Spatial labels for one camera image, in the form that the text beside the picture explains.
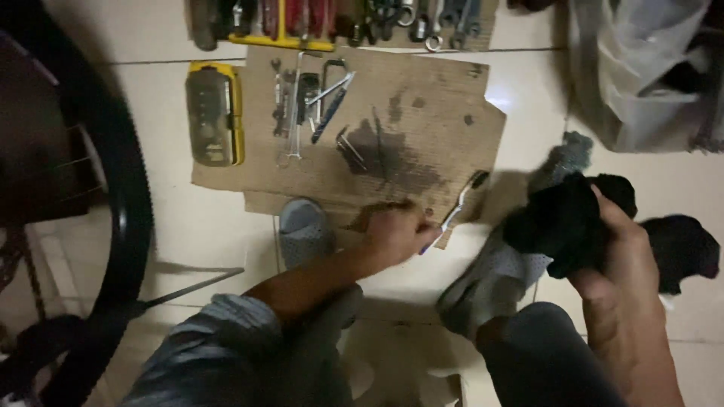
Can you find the person's grey trousers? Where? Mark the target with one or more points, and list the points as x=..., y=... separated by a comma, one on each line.
x=237, y=356

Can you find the white and purple toothbrush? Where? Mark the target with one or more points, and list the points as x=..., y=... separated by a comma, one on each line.
x=459, y=203

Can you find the person's right fingers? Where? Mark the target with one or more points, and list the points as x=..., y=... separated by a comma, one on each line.
x=612, y=212

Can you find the bicycle kickstand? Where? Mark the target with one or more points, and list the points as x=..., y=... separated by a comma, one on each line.
x=195, y=287

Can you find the black folding multi-tool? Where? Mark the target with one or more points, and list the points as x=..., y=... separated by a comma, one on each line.
x=308, y=93

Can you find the large stained cardboard sheet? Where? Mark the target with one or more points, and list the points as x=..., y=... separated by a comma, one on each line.
x=407, y=102

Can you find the long silver combination wrench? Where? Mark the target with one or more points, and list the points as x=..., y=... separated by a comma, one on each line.
x=294, y=113

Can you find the set of hex keys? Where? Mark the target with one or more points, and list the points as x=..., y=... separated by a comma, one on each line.
x=350, y=148

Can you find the grey rag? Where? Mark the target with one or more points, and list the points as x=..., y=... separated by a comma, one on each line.
x=563, y=161

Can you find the bicycle drivetrain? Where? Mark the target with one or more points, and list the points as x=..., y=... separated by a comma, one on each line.
x=28, y=316

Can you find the translucent plastic bag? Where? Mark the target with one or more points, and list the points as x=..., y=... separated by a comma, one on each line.
x=645, y=73

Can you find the white stool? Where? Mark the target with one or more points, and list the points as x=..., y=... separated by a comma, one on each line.
x=401, y=362

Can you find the black bicycle wheel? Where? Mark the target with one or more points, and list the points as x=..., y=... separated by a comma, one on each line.
x=121, y=186

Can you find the person's right hand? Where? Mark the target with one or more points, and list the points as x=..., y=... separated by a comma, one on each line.
x=625, y=282

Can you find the metal U-shaped frame tool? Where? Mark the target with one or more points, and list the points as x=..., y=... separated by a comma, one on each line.
x=327, y=73

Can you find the yellow tool holder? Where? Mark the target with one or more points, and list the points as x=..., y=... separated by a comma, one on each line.
x=283, y=42

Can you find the black cloth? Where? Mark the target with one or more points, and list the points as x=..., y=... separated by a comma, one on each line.
x=557, y=226

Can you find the grey perforated clog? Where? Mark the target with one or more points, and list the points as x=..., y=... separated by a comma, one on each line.
x=492, y=282
x=305, y=232

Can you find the black rag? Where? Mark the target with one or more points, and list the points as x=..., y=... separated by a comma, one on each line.
x=681, y=251

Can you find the person's left hand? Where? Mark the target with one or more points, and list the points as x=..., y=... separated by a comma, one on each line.
x=396, y=234

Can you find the yellow tool case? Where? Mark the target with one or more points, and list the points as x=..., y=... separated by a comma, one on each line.
x=214, y=116

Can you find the row of assorted hand tools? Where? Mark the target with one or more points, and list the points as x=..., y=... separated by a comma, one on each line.
x=345, y=20

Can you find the person's left fingers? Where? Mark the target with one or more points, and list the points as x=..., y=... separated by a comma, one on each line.
x=423, y=230

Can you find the small dark wrench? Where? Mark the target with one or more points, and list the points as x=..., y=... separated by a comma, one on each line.
x=277, y=96

